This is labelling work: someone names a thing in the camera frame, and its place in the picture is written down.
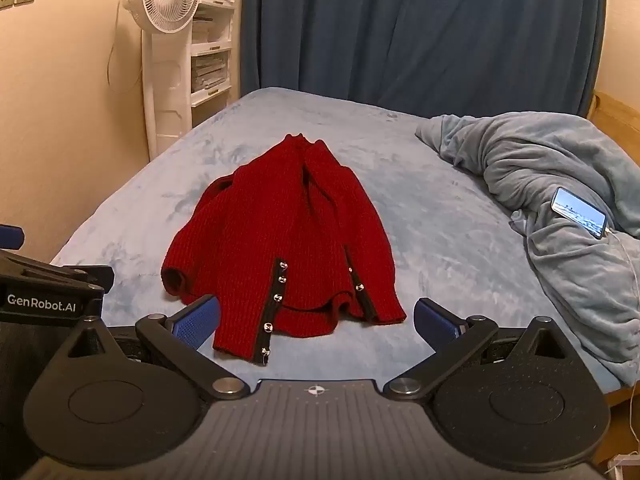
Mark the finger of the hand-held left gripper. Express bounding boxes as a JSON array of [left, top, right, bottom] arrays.
[[0, 226, 26, 251]]

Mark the fan power cord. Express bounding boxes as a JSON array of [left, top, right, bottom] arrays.
[[106, 5, 126, 92]]

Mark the red knit sweater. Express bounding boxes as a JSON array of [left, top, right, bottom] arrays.
[[161, 133, 407, 367]]

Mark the dark blue curtain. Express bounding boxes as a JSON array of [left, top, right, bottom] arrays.
[[240, 0, 609, 117]]

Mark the white shelf unit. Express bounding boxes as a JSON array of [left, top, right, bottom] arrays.
[[189, 0, 245, 109]]

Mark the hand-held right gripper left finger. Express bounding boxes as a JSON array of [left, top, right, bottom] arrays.
[[66, 294, 252, 402]]

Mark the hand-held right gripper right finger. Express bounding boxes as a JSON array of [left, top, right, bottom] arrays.
[[382, 297, 576, 402]]

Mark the white standing fan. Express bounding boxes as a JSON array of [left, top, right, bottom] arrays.
[[121, 0, 202, 162]]

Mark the grey-blue fleece blanket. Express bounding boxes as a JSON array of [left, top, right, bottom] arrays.
[[415, 111, 640, 387]]

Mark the smartphone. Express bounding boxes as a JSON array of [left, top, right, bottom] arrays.
[[550, 186, 609, 240]]

